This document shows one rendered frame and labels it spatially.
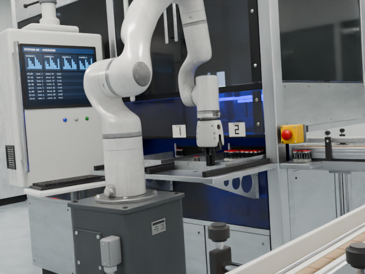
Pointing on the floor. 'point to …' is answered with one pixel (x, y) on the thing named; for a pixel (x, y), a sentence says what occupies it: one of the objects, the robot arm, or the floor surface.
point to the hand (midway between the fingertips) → (210, 160)
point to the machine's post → (274, 120)
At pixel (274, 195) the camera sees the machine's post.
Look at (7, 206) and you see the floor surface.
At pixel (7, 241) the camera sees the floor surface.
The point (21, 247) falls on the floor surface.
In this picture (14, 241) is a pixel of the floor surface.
